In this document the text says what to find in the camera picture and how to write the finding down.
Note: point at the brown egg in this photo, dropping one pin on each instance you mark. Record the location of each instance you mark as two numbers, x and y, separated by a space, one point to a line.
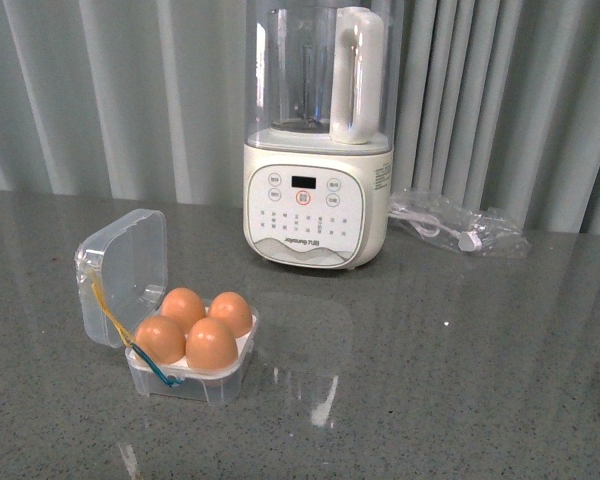
210 346
234 311
184 306
162 339

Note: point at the clear plastic egg box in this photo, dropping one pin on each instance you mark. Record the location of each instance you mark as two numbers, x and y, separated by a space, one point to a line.
130 257

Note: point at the clear plastic bag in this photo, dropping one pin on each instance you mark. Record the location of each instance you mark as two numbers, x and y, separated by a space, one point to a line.
440 222

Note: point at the white Joyoung blender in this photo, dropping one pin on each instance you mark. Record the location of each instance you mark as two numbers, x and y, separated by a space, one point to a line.
321 98

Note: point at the yellow blue rubber band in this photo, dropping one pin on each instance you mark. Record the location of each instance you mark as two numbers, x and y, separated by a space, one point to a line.
126 337

